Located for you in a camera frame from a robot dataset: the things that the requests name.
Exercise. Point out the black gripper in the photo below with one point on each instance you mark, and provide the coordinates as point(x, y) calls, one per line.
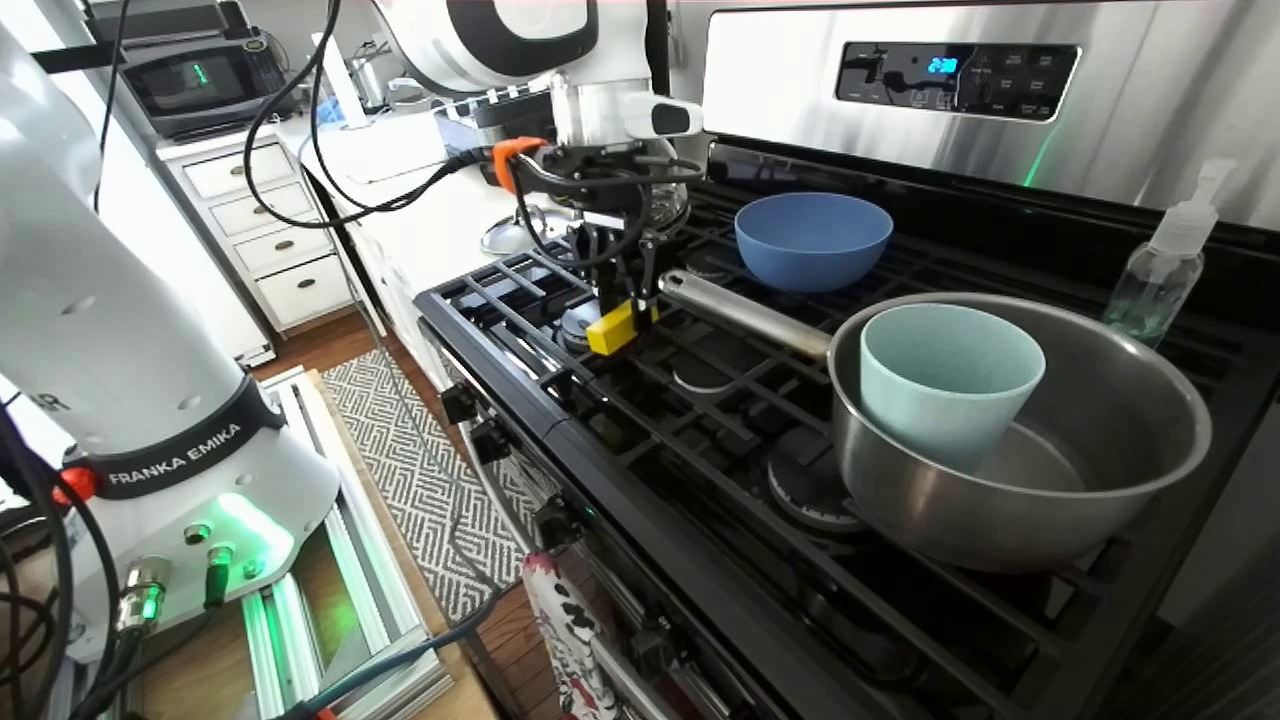
point(606, 202)

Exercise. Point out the yellow block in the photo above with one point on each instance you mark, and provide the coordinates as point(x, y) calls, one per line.
point(609, 331)

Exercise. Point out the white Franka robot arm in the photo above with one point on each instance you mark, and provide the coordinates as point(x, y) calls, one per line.
point(120, 335)

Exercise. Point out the blue bowl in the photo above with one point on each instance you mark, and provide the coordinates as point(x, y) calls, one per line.
point(815, 246)

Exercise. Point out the glass coffee carafe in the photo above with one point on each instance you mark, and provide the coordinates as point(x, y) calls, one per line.
point(506, 238)

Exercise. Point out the black stove knob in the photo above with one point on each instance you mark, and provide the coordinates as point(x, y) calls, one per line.
point(561, 520)
point(462, 404)
point(491, 443)

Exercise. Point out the black round burner cap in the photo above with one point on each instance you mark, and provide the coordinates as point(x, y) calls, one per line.
point(807, 481)

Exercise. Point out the black stainless gas stove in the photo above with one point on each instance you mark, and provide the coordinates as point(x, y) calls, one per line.
point(801, 67)

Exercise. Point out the grey white patterned rug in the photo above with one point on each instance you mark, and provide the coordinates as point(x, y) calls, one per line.
point(415, 492)

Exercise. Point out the light teal cup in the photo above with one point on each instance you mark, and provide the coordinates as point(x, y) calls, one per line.
point(946, 384)

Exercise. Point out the white drawer cabinet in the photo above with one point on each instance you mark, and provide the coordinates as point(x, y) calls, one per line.
point(267, 246)

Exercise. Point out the red white dish towel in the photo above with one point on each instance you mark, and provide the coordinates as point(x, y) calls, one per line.
point(575, 641)

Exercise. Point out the stainless steel saucepan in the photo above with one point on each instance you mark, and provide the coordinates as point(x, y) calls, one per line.
point(935, 520)

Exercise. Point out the white metal robot stand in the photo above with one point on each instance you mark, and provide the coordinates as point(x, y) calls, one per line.
point(347, 585)

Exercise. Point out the black appliance green display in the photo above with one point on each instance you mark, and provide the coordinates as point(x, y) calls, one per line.
point(200, 87)

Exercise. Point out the clear spray bottle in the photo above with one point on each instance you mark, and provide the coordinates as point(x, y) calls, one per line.
point(1152, 285)

